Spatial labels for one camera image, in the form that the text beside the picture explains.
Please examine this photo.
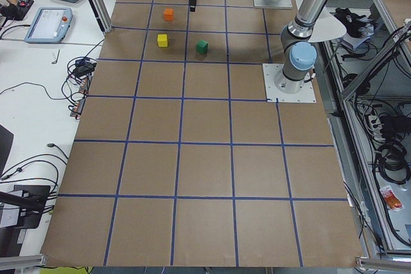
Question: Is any black controller box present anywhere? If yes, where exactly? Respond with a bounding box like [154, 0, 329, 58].
[7, 0, 34, 21]

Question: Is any green wooden block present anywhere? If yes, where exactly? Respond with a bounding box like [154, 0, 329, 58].
[196, 40, 209, 55]

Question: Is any red snack packet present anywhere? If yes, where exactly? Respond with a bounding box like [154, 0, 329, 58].
[380, 185, 403, 211]

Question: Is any person's hand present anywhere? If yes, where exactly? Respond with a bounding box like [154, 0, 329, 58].
[0, 4, 19, 19]

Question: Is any near teach pendant tablet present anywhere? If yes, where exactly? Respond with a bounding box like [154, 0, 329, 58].
[24, 7, 73, 44]

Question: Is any hex key tool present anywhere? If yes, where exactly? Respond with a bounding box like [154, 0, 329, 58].
[51, 49, 60, 64]

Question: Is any orange wooden block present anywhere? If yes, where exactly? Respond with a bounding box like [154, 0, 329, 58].
[163, 8, 174, 21]

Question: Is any white paper sheet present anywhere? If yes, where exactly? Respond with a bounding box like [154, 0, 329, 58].
[308, 7, 347, 43]

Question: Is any yellow wooden block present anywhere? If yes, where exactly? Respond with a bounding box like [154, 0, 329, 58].
[157, 33, 168, 47]

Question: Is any black monitor stand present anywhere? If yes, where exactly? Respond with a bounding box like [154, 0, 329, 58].
[1, 185, 51, 229]

